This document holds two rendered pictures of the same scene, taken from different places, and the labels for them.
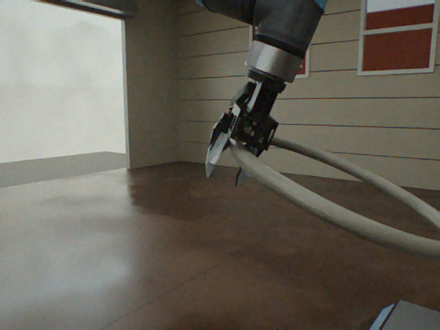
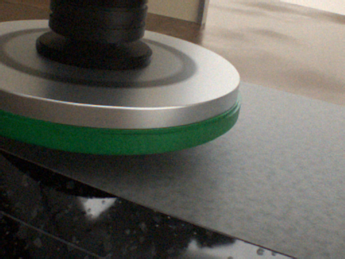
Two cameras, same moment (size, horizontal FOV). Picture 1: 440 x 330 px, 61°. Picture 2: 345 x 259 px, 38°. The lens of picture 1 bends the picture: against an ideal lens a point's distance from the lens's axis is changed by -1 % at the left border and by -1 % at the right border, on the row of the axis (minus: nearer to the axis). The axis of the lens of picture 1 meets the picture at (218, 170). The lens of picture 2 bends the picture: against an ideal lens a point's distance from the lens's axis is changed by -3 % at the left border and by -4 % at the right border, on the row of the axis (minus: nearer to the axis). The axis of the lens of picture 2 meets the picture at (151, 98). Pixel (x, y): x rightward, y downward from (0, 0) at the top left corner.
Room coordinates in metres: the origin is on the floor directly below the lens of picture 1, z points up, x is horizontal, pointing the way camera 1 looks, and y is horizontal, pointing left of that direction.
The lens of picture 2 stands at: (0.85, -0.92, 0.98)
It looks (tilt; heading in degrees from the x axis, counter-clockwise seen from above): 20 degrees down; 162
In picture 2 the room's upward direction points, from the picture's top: 8 degrees clockwise
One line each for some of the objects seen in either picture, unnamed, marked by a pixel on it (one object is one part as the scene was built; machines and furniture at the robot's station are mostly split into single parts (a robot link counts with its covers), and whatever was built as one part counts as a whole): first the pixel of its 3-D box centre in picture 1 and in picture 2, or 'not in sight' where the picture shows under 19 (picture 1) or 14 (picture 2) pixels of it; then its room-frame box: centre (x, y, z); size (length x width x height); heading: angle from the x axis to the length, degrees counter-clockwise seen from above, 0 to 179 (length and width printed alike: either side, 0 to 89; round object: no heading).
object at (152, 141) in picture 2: not in sight; (92, 65); (0.50, -0.86, 0.87); 0.22 x 0.22 x 0.04
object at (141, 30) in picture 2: not in sight; (96, 23); (0.50, -0.86, 0.90); 0.07 x 0.07 x 0.01
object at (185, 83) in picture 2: not in sight; (92, 60); (0.50, -0.86, 0.87); 0.21 x 0.21 x 0.01
